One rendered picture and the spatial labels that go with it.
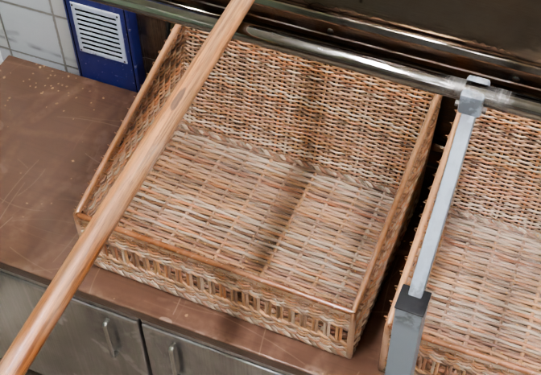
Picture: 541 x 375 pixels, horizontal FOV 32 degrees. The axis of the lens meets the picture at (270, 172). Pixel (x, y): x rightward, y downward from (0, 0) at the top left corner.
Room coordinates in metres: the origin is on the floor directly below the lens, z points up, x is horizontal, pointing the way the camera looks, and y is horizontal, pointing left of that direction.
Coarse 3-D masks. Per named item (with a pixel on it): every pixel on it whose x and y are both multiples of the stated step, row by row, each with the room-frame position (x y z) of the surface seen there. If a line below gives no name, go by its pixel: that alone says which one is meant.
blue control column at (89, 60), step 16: (80, 0) 1.58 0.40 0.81; (128, 16) 1.54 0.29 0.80; (128, 32) 1.54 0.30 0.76; (128, 48) 1.54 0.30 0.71; (80, 64) 1.60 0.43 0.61; (96, 64) 1.58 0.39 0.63; (112, 64) 1.56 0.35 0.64; (128, 64) 1.55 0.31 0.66; (112, 80) 1.57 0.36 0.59; (128, 80) 1.55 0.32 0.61; (144, 80) 1.56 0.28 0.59
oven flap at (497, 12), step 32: (256, 0) 1.40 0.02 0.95; (288, 0) 1.40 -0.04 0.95; (320, 0) 1.38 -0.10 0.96; (352, 0) 1.36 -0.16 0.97; (384, 0) 1.34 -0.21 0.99; (416, 0) 1.33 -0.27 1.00; (448, 0) 1.31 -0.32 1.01; (480, 0) 1.29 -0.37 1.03; (512, 0) 1.27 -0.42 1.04; (384, 32) 1.30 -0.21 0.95; (416, 32) 1.30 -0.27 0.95; (448, 32) 1.29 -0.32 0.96; (480, 32) 1.27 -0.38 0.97; (512, 32) 1.25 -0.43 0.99; (512, 64) 1.21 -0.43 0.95
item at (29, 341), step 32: (224, 32) 1.02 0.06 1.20; (192, 64) 0.95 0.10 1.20; (192, 96) 0.90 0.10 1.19; (160, 128) 0.84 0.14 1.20; (128, 192) 0.74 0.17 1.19; (96, 224) 0.69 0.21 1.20; (96, 256) 0.65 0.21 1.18; (64, 288) 0.60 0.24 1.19; (32, 320) 0.56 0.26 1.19; (32, 352) 0.52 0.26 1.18
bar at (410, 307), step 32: (96, 0) 1.15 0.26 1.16; (128, 0) 1.13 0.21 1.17; (160, 0) 1.13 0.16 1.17; (256, 32) 1.05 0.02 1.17; (352, 64) 0.99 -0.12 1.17; (384, 64) 0.98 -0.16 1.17; (448, 96) 0.93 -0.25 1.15; (480, 96) 0.91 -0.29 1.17; (512, 96) 0.91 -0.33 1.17; (448, 160) 0.87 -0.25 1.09; (448, 192) 0.83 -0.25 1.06; (416, 288) 0.74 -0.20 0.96; (416, 320) 0.70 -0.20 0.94; (416, 352) 0.72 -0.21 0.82
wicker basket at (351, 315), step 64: (256, 64) 1.40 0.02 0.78; (320, 64) 1.36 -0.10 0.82; (128, 128) 1.25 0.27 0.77; (192, 128) 1.41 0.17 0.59; (256, 128) 1.36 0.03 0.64; (320, 128) 1.31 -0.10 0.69; (384, 128) 1.27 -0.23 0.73; (192, 192) 1.23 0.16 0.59; (256, 192) 1.23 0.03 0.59; (320, 192) 1.23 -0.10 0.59; (384, 192) 1.22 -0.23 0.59; (128, 256) 1.08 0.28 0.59; (192, 256) 0.97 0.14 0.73; (256, 256) 1.07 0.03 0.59; (320, 256) 1.06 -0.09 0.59; (384, 256) 0.99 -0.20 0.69; (256, 320) 0.92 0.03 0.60; (320, 320) 0.92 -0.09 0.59
